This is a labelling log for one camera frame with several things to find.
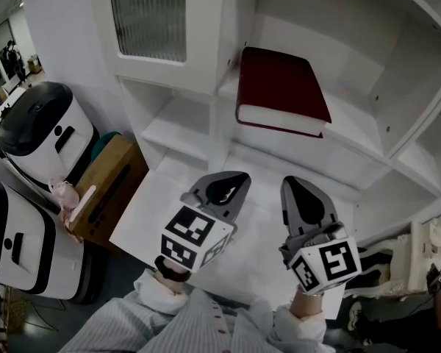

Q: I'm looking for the black and white sneaker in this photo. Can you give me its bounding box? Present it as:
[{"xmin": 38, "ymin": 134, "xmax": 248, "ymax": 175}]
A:
[{"xmin": 343, "ymin": 246, "xmax": 394, "ymax": 298}]

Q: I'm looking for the small cardboard box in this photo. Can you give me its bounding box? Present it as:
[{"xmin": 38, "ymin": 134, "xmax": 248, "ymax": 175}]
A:
[{"xmin": 26, "ymin": 55, "xmax": 43, "ymax": 75}]

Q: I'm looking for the dark red hardcover book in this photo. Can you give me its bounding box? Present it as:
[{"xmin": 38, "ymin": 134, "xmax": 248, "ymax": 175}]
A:
[{"xmin": 234, "ymin": 46, "xmax": 333, "ymax": 139}]

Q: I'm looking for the person's left forearm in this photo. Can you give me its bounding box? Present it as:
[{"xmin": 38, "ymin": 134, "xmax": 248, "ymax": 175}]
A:
[{"xmin": 133, "ymin": 255, "xmax": 193, "ymax": 315}]

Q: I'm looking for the ribbed glass cabinet door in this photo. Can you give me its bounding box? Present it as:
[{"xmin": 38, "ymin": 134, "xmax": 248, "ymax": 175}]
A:
[{"xmin": 91, "ymin": 0, "xmax": 229, "ymax": 95}]

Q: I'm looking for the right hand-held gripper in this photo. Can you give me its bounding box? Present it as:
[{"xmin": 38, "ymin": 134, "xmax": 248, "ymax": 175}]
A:
[{"xmin": 278, "ymin": 176, "xmax": 364, "ymax": 296}]

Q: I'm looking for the white ornate vanity table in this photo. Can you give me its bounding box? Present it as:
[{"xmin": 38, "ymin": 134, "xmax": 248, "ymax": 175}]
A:
[{"xmin": 352, "ymin": 211, "xmax": 441, "ymax": 301}]

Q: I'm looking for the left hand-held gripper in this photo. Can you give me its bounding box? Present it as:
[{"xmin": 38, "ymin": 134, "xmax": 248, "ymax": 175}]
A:
[{"xmin": 154, "ymin": 171, "xmax": 252, "ymax": 274}]

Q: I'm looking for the person's right forearm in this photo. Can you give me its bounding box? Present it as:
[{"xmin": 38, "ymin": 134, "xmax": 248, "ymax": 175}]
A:
[{"xmin": 270, "ymin": 284, "xmax": 329, "ymax": 347}]

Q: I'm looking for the teal round seat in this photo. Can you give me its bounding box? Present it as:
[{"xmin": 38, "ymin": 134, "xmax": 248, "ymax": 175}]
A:
[{"xmin": 90, "ymin": 130, "xmax": 123, "ymax": 161}]

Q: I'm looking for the person's striped white shirt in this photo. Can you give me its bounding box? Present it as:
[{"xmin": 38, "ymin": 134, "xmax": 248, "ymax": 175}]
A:
[{"xmin": 58, "ymin": 287, "xmax": 335, "ymax": 353}]

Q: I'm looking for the white shelving unit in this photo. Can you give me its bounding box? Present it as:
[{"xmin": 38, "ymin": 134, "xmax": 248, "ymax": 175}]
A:
[{"xmin": 108, "ymin": 0, "xmax": 441, "ymax": 321}]

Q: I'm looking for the brown cardboard box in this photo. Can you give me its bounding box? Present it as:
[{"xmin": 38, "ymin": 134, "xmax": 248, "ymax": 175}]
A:
[{"xmin": 68, "ymin": 134, "xmax": 151, "ymax": 249}]

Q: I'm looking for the woven basket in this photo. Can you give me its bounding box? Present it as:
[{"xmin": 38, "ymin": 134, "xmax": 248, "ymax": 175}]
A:
[{"xmin": 1, "ymin": 287, "xmax": 29, "ymax": 336}]

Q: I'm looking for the pink fabric bundle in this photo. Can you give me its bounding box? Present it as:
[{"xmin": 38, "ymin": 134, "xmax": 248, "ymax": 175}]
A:
[{"xmin": 48, "ymin": 176, "xmax": 97, "ymax": 244}]

